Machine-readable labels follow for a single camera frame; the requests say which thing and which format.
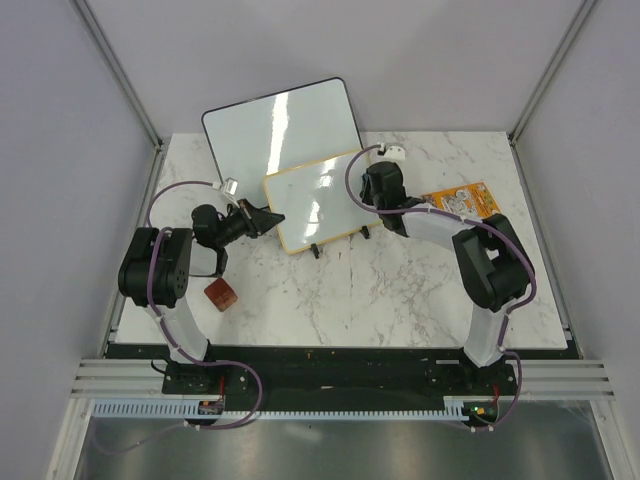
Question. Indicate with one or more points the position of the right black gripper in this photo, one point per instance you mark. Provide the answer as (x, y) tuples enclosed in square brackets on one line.
[(365, 196)]

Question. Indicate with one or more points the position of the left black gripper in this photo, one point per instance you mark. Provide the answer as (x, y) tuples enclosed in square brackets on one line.
[(256, 221)]

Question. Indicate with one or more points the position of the yellow framed whiteboard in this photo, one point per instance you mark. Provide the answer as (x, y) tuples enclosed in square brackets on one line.
[(315, 199)]

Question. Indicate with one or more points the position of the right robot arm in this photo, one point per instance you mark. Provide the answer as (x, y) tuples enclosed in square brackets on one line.
[(496, 273)]

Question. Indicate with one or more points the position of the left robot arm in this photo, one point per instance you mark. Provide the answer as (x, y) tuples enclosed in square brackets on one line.
[(156, 268)]

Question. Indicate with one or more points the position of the black whiteboard stand foot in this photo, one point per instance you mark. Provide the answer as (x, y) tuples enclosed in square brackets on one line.
[(315, 251)]

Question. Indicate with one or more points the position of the black framed whiteboard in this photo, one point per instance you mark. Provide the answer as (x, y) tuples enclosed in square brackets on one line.
[(255, 138)]

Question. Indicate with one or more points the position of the red wooden block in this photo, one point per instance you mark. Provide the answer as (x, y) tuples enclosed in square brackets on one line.
[(221, 294)]

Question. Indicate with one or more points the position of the orange card box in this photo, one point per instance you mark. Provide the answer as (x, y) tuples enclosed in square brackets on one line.
[(468, 200)]

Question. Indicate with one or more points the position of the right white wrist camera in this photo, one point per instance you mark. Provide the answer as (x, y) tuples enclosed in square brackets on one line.
[(392, 152)]

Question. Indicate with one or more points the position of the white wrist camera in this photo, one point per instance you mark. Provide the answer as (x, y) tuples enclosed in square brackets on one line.
[(226, 188), (392, 152)]

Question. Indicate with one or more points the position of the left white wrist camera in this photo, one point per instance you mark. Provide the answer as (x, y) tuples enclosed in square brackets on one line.
[(226, 188)]

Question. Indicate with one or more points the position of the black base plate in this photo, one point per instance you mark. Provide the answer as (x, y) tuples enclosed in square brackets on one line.
[(354, 378)]

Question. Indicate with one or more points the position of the white slotted cable duct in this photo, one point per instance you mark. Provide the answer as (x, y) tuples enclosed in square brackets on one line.
[(176, 409)]

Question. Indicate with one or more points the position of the right aluminium corner post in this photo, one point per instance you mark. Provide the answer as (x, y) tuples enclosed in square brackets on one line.
[(560, 54)]

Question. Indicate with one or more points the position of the aluminium corner post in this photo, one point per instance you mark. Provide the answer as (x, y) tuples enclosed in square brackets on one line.
[(100, 40), (560, 54)]

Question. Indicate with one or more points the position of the left aluminium corner post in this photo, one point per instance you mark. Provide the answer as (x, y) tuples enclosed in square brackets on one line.
[(100, 40)]

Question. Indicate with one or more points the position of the aluminium rail frame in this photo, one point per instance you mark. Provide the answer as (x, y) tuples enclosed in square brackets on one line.
[(133, 379)]

